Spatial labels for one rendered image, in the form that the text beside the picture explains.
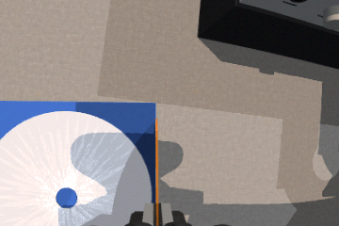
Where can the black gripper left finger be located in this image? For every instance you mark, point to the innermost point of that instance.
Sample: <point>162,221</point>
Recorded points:
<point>144,218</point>

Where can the white cd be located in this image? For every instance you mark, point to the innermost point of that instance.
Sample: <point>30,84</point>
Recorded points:
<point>60,149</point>

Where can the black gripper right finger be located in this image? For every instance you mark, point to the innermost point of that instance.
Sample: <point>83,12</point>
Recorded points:
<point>170,218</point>

